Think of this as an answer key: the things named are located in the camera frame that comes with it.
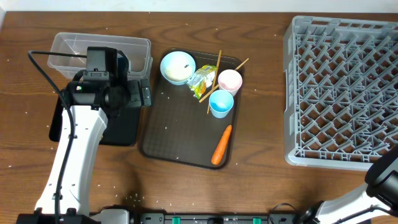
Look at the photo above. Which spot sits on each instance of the wooden chopstick upright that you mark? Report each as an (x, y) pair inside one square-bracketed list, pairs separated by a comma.
[(214, 80)]

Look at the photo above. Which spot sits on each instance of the grey dishwasher rack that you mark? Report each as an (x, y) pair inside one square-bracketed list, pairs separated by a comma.
[(341, 92)]

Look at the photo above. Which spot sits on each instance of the black plastic tray bin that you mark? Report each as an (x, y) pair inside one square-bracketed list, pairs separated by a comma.
[(120, 131)]

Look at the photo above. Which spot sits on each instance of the pink cup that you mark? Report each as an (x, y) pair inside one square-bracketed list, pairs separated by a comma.
[(230, 80)]

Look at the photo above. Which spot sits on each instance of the brown serving tray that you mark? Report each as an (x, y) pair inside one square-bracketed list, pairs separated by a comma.
[(180, 129)]

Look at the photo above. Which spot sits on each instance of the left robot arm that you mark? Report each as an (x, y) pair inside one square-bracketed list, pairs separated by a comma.
[(65, 199)]

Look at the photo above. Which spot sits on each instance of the clear plastic bin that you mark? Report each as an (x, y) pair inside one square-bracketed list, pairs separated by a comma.
[(134, 58)]

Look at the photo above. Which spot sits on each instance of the light blue rice bowl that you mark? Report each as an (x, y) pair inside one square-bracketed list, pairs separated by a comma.
[(177, 67)]

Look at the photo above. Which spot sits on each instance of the light blue cup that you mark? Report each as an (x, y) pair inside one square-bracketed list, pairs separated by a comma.
[(221, 102)]

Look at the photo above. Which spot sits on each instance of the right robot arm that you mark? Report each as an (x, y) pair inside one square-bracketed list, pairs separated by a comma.
[(376, 197)]

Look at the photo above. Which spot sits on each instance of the orange carrot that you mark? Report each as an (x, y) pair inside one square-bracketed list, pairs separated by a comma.
[(221, 147)]

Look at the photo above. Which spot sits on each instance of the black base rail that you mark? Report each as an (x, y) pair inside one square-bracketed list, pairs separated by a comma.
[(160, 218)]

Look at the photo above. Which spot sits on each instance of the crumpled green yellow wrapper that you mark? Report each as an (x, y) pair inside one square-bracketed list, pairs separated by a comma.
[(201, 80)]

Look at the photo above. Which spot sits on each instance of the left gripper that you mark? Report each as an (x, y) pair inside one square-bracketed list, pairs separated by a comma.
[(145, 92)]

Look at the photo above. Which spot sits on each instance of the wooden chopstick diagonal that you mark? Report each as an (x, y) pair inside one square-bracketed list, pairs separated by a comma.
[(217, 86)]

